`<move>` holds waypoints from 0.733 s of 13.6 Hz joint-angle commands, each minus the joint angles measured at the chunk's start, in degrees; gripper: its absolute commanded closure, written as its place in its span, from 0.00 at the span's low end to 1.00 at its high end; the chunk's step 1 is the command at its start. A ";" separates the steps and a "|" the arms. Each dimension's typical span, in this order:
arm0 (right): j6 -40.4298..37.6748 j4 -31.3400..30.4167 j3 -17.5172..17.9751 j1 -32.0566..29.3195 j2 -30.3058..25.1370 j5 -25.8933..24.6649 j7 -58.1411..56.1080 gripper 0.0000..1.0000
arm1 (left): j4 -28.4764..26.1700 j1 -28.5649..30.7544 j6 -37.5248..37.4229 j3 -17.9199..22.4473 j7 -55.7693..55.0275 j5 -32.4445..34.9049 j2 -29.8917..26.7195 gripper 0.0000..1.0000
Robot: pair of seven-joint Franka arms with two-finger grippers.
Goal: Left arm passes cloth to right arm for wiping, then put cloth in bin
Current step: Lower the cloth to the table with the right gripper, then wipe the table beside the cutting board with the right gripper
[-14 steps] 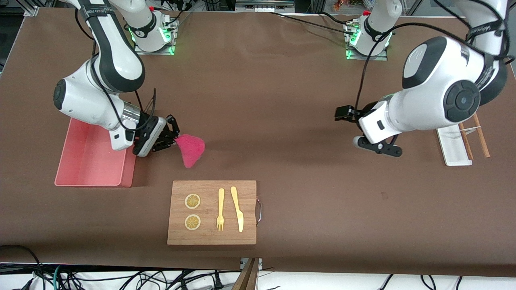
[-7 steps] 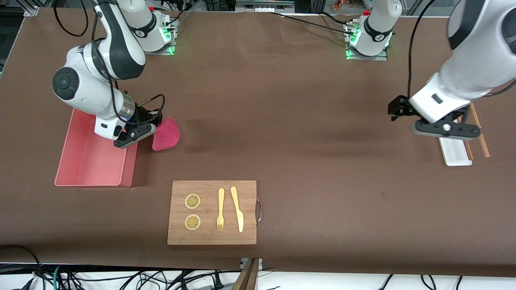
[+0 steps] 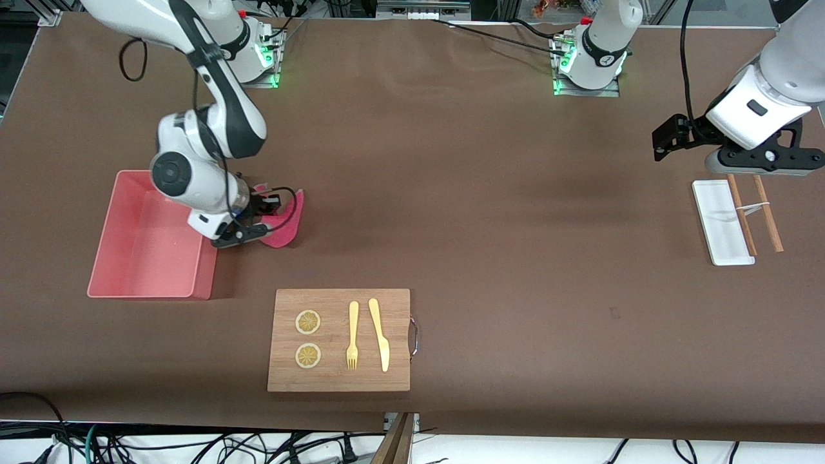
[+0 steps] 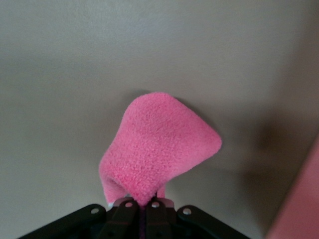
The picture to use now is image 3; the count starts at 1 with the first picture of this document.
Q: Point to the pink cloth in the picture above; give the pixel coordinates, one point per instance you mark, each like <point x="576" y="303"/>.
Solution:
<point x="283" y="235"/>

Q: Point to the pink plastic bin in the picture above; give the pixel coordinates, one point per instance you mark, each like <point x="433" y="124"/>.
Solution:
<point x="148" y="251"/>

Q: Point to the wooden cutting board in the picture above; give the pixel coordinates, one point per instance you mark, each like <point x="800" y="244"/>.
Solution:
<point x="332" y="303"/>

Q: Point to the wooden plank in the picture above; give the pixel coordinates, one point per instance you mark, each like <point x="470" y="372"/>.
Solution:
<point x="394" y="448"/>

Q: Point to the yellow plastic knife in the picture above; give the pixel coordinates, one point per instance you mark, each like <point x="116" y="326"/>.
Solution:
<point x="383" y="351"/>

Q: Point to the yellow plastic fork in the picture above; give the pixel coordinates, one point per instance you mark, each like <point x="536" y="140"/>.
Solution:
<point x="353" y="322"/>

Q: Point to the white rectangular tray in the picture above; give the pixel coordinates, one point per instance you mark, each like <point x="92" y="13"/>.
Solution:
<point x="718" y="219"/>

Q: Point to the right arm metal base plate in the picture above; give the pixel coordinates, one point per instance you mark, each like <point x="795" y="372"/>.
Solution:
<point x="258" y="82"/>

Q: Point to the lemon slice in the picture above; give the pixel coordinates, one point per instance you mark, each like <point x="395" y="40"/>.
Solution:
<point x="308" y="322"/>
<point x="308" y="356"/>

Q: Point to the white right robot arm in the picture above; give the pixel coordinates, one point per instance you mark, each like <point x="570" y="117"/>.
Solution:
<point x="219" y="129"/>

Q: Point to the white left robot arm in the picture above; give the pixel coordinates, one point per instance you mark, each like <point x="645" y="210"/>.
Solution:
<point x="741" y="125"/>

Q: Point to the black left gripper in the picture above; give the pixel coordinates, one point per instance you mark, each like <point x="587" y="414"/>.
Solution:
<point x="696" y="131"/>

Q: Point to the silver metal box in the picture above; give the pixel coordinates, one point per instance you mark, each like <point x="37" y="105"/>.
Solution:
<point x="422" y="8"/>

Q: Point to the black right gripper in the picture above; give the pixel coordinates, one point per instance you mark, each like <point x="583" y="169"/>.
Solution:
<point x="260" y="206"/>

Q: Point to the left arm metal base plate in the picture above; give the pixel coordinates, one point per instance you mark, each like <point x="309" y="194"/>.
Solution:
<point x="609" y="91"/>

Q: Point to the black power plug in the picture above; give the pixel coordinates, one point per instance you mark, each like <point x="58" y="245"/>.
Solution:
<point x="349" y="452"/>

